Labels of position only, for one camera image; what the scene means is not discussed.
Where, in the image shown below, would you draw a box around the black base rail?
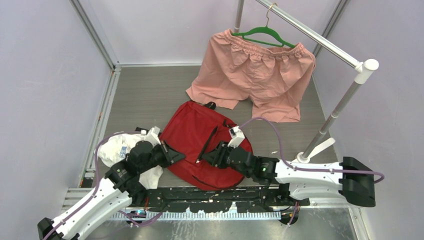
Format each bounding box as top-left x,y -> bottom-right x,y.
129,184 -> 310,213

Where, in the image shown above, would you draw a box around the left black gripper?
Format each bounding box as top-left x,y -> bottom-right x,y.
138,139 -> 186,174

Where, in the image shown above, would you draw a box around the green clothes hanger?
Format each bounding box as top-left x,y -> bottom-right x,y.
231,2 -> 295,49

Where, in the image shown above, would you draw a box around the white crumpled cloth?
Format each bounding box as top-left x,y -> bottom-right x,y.
97,133 -> 164,190

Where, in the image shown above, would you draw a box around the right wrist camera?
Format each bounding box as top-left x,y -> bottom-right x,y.
227,125 -> 245,149

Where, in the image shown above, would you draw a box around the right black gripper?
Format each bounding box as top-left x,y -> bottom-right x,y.
202,140 -> 253,178

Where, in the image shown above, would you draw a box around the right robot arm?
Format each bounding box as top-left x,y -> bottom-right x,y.
201,142 -> 376,208

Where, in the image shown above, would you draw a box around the white clothes rack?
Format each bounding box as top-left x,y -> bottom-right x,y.
233,0 -> 380,164

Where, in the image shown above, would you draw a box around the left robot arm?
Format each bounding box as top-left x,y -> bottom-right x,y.
37,140 -> 186,240

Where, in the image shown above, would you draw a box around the red backpack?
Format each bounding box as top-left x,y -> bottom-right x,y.
159,101 -> 245,191

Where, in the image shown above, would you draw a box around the pink skirt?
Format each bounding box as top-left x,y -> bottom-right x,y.
186,29 -> 316,123

